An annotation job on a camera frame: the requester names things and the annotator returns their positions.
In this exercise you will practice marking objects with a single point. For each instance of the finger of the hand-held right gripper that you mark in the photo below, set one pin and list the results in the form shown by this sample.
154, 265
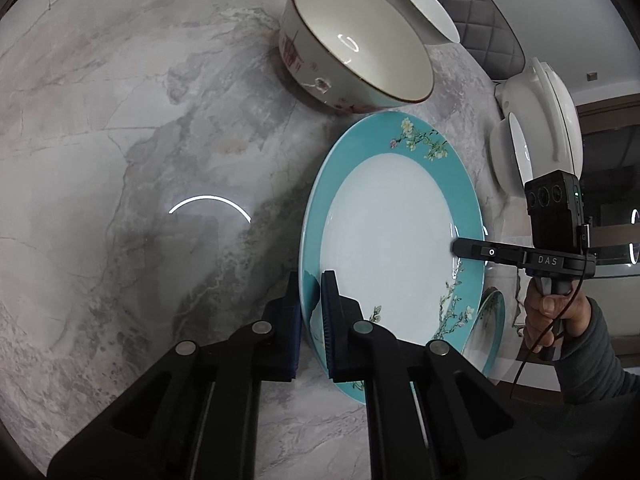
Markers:
480, 251

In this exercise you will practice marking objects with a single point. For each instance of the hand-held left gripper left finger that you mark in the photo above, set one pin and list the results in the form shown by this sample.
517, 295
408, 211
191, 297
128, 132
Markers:
295, 330

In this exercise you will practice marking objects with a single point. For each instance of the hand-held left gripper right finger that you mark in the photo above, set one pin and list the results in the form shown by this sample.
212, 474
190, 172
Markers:
330, 330

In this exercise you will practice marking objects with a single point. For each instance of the teal floral plate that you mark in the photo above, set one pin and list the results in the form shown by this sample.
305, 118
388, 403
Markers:
390, 240
490, 325

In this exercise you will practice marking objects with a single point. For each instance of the small white bowl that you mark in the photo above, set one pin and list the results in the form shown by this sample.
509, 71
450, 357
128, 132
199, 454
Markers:
425, 5

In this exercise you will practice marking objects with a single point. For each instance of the red patterned cream bowl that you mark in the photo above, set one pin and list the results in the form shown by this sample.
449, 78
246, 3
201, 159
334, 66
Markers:
350, 25

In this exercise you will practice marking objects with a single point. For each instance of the person's right forearm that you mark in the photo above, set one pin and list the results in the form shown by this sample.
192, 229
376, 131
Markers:
595, 360

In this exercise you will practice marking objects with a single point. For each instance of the person's right hand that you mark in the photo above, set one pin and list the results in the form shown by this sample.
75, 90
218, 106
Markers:
550, 312

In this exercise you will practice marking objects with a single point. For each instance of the white purple rice cooker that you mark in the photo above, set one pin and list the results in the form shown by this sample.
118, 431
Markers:
550, 105

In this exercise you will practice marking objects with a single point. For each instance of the dark grey quilted chair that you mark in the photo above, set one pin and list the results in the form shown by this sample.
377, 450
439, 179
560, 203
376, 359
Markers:
480, 20

